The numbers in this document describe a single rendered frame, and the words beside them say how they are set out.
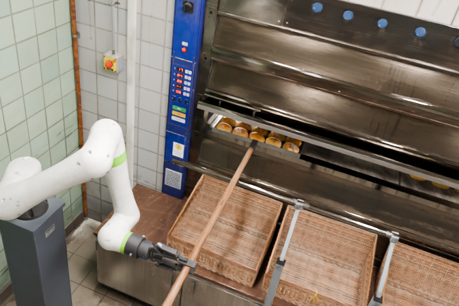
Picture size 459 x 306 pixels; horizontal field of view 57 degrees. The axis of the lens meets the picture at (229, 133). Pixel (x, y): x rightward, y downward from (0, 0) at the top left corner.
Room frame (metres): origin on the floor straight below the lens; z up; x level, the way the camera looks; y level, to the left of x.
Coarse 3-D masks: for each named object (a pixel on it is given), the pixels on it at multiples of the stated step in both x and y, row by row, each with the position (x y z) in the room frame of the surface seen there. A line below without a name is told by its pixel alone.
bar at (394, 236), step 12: (192, 168) 1.80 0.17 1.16; (204, 168) 1.81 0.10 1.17; (228, 180) 1.75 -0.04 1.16; (240, 180) 1.75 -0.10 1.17; (264, 192) 1.70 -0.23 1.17; (300, 204) 1.65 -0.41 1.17; (336, 216) 1.61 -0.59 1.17; (372, 228) 1.56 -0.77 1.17; (288, 240) 1.53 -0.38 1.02; (396, 240) 1.52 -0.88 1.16; (276, 264) 1.44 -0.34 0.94; (384, 264) 1.46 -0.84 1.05; (276, 276) 1.43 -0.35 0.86; (384, 276) 1.41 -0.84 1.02; (276, 288) 1.43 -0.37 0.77; (372, 300) 1.33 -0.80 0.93
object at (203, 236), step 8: (248, 152) 1.96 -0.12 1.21; (248, 160) 1.91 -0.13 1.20; (240, 168) 1.81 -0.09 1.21; (232, 184) 1.67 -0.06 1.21; (224, 200) 1.54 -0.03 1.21; (216, 208) 1.48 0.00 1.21; (216, 216) 1.43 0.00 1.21; (208, 224) 1.37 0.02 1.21; (208, 232) 1.32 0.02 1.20; (200, 240) 1.26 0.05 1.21; (200, 248) 1.23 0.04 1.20; (192, 256) 1.17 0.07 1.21; (184, 272) 1.09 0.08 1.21; (176, 280) 1.05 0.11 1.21; (176, 288) 1.01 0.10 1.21; (168, 296) 0.97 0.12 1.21; (168, 304) 0.94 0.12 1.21
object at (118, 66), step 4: (108, 52) 2.33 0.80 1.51; (104, 56) 2.29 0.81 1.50; (108, 56) 2.28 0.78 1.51; (112, 56) 2.28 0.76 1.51; (116, 56) 2.29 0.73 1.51; (120, 56) 2.30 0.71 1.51; (104, 60) 2.29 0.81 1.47; (108, 60) 2.28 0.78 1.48; (112, 60) 2.27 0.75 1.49; (116, 60) 2.27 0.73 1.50; (120, 60) 2.30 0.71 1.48; (104, 64) 2.29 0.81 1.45; (112, 64) 2.27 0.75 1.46; (116, 64) 2.27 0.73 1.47; (120, 64) 2.30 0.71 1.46; (104, 68) 2.29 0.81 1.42; (108, 68) 2.28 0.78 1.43; (112, 68) 2.27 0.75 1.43; (116, 68) 2.27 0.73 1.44; (120, 68) 2.30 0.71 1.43; (116, 72) 2.27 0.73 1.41
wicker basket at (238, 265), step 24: (192, 192) 2.01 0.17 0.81; (216, 192) 2.10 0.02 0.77; (240, 192) 2.07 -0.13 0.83; (192, 216) 2.03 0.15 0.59; (240, 216) 2.02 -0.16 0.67; (264, 216) 1.99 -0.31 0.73; (168, 240) 1.70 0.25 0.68; (192, 240) 1.82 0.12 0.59; (216, 240) 1.86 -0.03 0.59; (240, 240) 1.89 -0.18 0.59; (264, 240) 1.92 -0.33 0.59; (216, 264) 1.62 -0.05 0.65; (240, 264) 1.58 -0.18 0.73
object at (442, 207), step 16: (208, 128) 2.19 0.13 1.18; (240, 144) 2.13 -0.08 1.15; (288, 160) 2.05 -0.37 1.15; (304, 160) 2.03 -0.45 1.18; (320, 160) 2.06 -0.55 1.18; (352, 176) 1.96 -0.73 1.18; (368, 176) 1.98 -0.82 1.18; (400, 192) 1.89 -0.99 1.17; (416, 192) 1.90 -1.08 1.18; (448, 208) 1.82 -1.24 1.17
